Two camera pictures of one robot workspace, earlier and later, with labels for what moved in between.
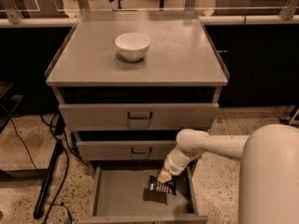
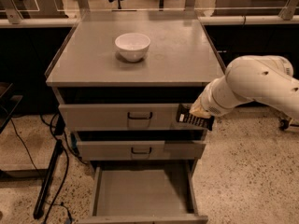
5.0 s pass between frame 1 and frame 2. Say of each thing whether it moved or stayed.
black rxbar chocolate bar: moved
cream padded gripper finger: moved
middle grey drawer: stayed
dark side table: stayed
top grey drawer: stayed
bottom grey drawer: stayed
